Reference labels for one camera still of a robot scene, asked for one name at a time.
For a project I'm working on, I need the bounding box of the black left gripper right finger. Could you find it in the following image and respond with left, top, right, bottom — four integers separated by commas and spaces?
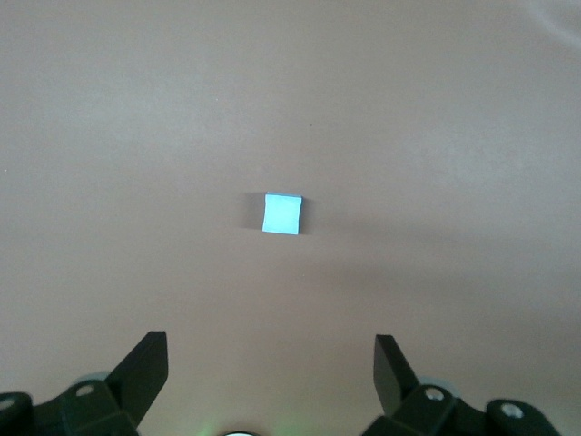
362, 334, 559, 436

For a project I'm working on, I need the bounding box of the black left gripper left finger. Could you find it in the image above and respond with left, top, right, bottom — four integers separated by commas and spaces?
0, 331, 170, 436

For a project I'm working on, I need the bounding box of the small blue block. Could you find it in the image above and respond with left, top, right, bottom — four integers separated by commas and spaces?
261, 191, 304, 236

